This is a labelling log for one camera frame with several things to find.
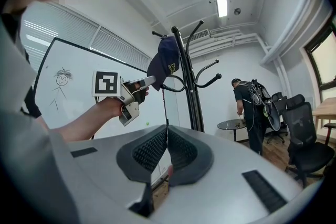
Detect round black table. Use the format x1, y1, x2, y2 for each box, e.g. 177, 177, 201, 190
217, 119, 248, 143

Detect black framed window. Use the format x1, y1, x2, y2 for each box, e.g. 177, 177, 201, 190
303, 17, 336, 94

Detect whiteboard on black stand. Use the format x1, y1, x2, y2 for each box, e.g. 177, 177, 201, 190
30, 37, 181, 145

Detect light wooden desk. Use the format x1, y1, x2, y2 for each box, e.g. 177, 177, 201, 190
311, 97, 336, 130

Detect navy blue cap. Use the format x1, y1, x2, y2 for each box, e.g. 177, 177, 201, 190
146, 36, 182, 92

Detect ceiling air vent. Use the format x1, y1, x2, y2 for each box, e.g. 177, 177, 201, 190
182, 28, 211, 45

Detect person's left forearm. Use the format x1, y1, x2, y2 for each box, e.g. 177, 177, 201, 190
48, 97, 124, 143

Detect white ceiling pipes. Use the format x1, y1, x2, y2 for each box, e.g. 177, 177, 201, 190
183, 29, 272, 59

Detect black metal coat rack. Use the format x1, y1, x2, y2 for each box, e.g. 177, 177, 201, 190
151, 19, 223, 133

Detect person's left hand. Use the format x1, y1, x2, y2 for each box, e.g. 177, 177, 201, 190
132, 87, 150, 105

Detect grey window blinds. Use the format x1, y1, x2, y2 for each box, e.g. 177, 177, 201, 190
20, 2, 152, 74

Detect black mesh office chair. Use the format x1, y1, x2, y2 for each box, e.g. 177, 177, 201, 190
284, 94, 336, 189

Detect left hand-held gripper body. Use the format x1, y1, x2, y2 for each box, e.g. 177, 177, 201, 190
92, 70, 140, 127

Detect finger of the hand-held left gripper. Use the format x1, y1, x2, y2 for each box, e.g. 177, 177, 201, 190
123, 75, 156, 91

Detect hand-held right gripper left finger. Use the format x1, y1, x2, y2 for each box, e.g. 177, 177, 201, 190
52, 124, 169, 224

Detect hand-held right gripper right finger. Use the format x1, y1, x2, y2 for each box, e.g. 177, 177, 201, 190
153, 124, 303, 224

